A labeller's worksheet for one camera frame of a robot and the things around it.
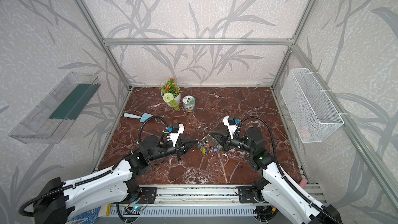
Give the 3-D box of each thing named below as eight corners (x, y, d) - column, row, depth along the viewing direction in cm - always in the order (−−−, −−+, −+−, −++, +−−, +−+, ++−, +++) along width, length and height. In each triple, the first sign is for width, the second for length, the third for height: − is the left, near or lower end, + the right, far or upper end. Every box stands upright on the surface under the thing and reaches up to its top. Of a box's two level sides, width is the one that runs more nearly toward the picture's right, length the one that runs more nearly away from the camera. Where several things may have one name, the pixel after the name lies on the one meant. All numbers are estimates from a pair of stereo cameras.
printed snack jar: (183, 112, 108) (181, 104, 101) (184, 103, 113) (183, 95, 106) (194, 112, 108) (193, 104, 101) (195, 103, 113) (194, 95, 106)
